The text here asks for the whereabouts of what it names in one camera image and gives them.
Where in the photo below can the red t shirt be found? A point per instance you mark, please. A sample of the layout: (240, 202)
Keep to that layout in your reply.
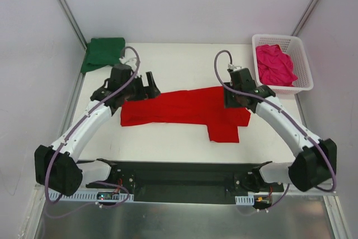
(203, 106)

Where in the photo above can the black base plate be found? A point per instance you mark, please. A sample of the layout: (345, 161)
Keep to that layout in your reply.
(170, 182)

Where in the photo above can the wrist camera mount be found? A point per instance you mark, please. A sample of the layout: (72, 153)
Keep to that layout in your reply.
(233, 66)
(132, 62)

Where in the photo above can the folded green t shirt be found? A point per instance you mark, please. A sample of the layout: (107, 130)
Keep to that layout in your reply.
(102, 52)

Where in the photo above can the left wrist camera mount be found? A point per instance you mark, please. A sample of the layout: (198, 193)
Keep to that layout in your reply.
(132, 62)

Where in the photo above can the left white cable duct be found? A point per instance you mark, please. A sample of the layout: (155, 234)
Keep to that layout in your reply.
(106, 197)

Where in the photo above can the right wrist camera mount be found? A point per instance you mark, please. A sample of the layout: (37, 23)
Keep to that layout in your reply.
(233, 66)

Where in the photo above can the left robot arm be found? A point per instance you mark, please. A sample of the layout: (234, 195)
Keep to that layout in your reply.
(56, 166)

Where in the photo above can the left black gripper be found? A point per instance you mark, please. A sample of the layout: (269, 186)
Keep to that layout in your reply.
(142, 88)

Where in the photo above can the white cable duct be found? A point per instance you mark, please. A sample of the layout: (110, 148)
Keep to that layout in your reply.
(106, 197)
(248, 200)

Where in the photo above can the pink t shirt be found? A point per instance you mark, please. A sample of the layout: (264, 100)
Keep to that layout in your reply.
(275, 68)

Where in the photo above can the white plastic basket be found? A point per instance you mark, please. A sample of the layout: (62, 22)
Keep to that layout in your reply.
(293, 47)

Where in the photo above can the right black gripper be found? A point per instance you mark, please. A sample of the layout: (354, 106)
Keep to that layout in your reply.
(231, 99)

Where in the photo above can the right white cable duct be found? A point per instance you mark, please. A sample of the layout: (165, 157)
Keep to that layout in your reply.
(248, 200)

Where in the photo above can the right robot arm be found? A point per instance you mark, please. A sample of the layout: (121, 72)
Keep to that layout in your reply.
(315, 158)

